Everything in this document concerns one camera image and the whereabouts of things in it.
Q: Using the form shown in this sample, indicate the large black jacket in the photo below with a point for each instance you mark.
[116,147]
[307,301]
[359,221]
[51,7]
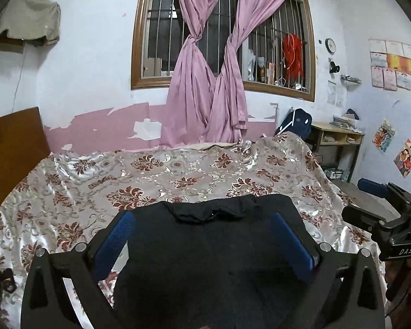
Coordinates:
[212,264]

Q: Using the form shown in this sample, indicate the pink right curtain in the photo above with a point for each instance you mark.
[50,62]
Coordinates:
[229,111]

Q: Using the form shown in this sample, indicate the round wall clock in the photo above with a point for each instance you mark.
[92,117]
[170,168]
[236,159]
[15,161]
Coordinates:
[330,45]

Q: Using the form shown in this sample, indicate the brown wooden headboard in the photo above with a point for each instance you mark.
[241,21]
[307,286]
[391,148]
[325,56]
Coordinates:
[23,145]

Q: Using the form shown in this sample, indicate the wooden framed barred window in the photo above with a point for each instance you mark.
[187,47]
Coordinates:
[160,31]

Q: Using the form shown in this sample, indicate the small wooden shelf desk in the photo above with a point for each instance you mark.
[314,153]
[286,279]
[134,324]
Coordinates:
[335,149]

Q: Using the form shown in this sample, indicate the pink curtain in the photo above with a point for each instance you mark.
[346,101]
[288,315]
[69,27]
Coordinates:
[229,111]
[189,100]

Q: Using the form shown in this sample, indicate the red hanging item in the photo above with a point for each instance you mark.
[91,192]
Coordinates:
[293,58]

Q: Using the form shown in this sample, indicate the beige cloth covered shelf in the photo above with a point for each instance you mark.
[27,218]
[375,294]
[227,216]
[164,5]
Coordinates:
[31,20]

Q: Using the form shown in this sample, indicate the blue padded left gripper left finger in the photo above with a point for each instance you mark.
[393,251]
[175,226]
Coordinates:
[108,244]

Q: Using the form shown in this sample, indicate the small dark object on bed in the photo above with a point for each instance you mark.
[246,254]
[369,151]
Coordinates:
[7,282]

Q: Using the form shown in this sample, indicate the wall certificates group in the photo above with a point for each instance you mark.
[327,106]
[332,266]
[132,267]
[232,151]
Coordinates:
[390,65]

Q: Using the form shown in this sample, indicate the pink left curtain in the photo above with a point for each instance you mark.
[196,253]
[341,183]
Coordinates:
[189,100]

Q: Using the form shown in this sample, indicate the navy blue backpack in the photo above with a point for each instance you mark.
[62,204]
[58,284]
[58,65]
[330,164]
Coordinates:
[298,121]

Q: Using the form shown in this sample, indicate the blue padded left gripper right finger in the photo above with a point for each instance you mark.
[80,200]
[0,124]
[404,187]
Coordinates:
[297,246]

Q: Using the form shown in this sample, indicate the cartoon wall poster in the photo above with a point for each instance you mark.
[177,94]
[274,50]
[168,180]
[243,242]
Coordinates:
[403,160]

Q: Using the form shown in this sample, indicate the floral satin bedspread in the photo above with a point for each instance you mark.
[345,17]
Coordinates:
[68,198]

